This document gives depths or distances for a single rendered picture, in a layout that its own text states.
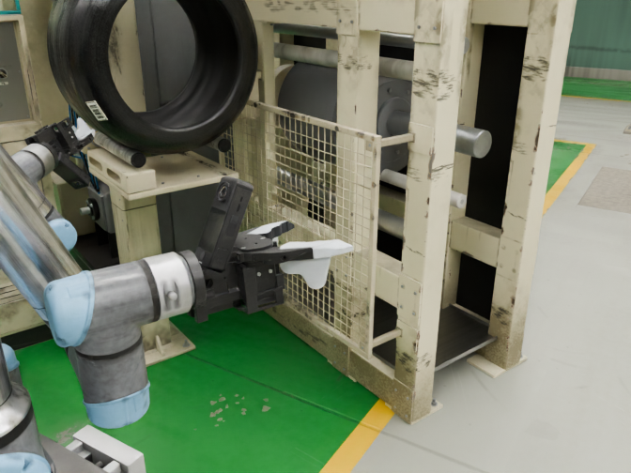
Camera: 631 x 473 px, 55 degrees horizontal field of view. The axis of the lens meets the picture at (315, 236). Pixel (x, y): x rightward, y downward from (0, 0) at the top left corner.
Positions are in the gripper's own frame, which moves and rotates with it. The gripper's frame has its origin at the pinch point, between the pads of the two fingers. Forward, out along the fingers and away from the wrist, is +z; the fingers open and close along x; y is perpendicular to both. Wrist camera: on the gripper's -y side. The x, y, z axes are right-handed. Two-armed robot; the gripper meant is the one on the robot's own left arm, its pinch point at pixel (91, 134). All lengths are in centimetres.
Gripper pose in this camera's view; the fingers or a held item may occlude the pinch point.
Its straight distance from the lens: 168.8
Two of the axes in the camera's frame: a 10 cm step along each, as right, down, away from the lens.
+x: -9.1, 2.2, 3.5
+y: -3.6, -8.4, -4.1
